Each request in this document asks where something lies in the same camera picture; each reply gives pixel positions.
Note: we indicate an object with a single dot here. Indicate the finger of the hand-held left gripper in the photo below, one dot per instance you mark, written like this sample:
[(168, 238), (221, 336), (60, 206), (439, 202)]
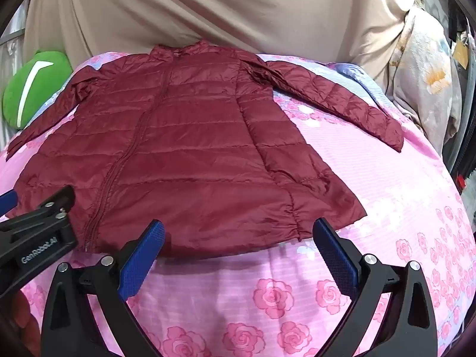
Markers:
[(7, 199), (52, 206)]

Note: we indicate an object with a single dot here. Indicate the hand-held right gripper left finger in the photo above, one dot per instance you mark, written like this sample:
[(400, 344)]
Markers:
[(142, 256)]

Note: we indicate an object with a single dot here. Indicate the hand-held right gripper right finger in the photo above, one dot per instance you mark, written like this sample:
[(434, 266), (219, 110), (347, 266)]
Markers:
[(336, 258)]

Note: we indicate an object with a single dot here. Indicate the maroon quilted down jacket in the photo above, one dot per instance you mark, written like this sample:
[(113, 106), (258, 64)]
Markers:
[(193, 148)]

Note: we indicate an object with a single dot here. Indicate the pink floral bedsheet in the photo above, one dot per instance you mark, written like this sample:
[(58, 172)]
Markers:
[(372, 200)]

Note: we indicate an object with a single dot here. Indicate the green plush pillow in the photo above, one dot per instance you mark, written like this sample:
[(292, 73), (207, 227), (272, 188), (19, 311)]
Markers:
[(31, 89)]

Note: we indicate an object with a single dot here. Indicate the cream floral cloth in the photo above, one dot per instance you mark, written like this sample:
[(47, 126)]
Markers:
[(420, 81)]

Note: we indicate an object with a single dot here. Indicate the tan paper tag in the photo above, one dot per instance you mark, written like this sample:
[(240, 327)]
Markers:
[(461, 55)]

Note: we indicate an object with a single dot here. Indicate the beige curtain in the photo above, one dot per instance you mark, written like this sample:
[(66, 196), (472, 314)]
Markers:
[(223, 7)]

